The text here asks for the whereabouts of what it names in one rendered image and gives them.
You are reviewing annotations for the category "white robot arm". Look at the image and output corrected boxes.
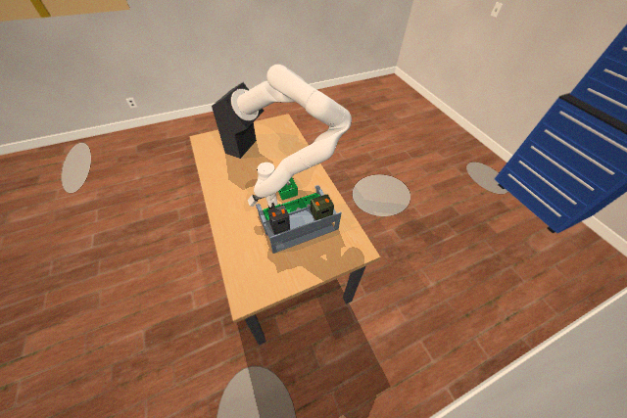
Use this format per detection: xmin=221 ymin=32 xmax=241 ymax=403
xmin=231 ymin=65 xmax=352 ymax=207

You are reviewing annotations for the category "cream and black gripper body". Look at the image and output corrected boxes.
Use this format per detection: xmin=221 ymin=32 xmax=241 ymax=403
xmin=265 ymin=193 xmax=278 ymax=208

